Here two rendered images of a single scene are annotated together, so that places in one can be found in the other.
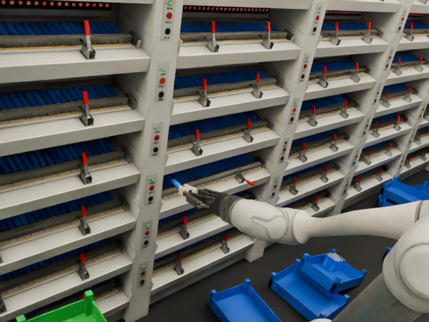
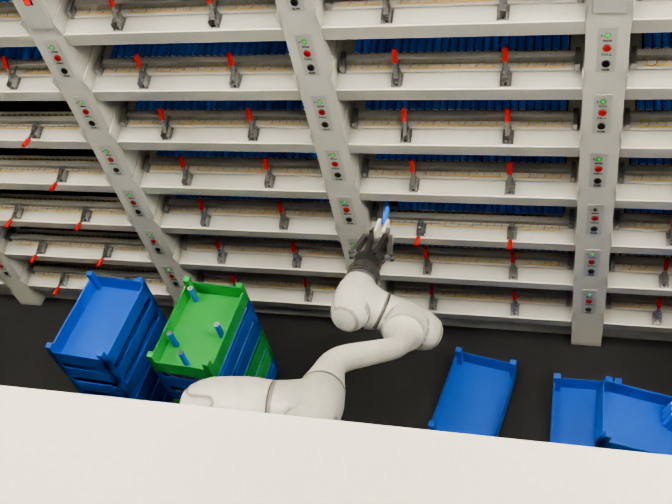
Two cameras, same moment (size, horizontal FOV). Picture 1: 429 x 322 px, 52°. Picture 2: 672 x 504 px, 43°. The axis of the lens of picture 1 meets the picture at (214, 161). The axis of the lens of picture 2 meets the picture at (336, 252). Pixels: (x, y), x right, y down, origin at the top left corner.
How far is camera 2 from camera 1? 185 cm
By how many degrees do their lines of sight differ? 57
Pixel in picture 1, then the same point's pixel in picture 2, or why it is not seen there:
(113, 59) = (257, 88)
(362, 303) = not seen: hidden behind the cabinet
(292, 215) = (391, 315)
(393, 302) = not seen: hidden behind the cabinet
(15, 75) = (172, 96)
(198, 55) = (366, 90)
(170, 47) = (322, 81)
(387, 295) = not seen: hidden behind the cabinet
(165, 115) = (340, 145)
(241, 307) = (488, 387)
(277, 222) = (340, 314)
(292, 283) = (590, 403)
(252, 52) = (464, 90)
